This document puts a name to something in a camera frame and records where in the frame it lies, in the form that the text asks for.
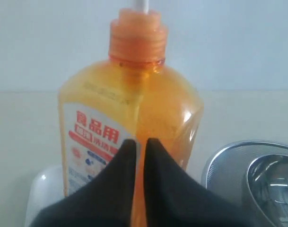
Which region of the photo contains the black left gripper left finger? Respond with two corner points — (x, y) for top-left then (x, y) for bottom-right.
(31, 140), (136, 227)

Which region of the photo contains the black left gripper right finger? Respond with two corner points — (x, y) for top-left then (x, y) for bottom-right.
(143, 139), (250, 227)

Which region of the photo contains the orange soap pump bottle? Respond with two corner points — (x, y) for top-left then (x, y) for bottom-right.
(58, 0), (204, 227)

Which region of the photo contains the small stainless steel bowl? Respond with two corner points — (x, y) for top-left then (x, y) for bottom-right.
(242, 155), (288, 227)

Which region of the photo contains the steel mesh strainer basket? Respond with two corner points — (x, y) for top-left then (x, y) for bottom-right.
(201, 140), (288, 220)

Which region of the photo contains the white plastic tray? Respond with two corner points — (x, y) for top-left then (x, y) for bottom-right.
(25, 165), (64, 227)

